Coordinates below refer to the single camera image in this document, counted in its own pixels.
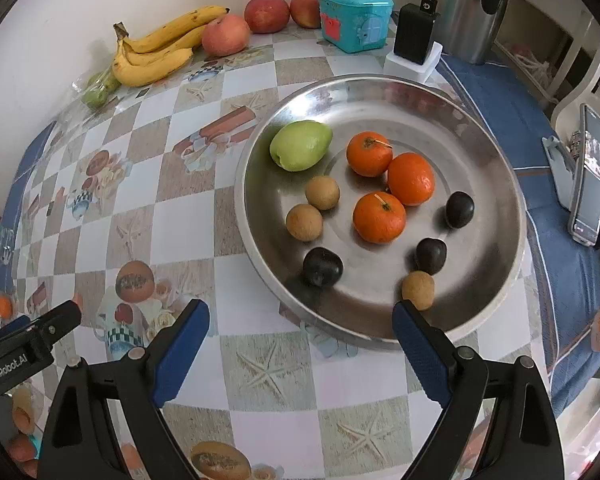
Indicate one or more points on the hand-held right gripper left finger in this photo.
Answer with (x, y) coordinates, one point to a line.
(180, 355)

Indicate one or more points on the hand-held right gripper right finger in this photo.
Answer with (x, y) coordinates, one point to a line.
(420, 355)

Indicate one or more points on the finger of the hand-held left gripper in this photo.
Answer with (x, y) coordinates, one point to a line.
(7, 326)
(55, 322)

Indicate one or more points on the round steel plate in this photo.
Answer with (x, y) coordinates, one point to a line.
(380, 285)

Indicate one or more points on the dark plum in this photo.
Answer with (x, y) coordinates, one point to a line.
(460, 209)
(431, 255)
(322, 266)

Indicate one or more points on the tangerine with stem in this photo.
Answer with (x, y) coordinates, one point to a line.
(369, 153)
(379, 217)

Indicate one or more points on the green pear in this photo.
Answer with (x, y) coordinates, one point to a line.
(300, 146)

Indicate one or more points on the small tangerine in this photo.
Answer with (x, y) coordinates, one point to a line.
(3, 306)

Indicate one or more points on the blue striped cloth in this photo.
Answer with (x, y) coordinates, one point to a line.
(555, 270)

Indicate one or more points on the grey phone stand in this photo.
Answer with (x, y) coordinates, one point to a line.
(560, 170)

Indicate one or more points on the bag of green fruit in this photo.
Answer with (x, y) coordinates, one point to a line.
(87, 92)

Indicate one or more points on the smartphone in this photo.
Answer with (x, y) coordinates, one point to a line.
(590, 180)

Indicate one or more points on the yellow banana bunch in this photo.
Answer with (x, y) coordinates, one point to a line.
(150, 67)

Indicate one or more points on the white chair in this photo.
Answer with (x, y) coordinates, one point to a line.
(590, 85)

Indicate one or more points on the black charger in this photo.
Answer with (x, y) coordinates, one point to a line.
(415, 35)

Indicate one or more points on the pale pink apple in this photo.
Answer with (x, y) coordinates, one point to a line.
(226, 34)

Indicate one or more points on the teal toy box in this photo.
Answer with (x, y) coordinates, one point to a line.
(355, 20)

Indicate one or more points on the steel kettle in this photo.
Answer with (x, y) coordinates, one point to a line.
(470, 15)

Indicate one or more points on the red apple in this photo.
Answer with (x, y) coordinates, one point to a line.
(305, 7)
(266, 14)

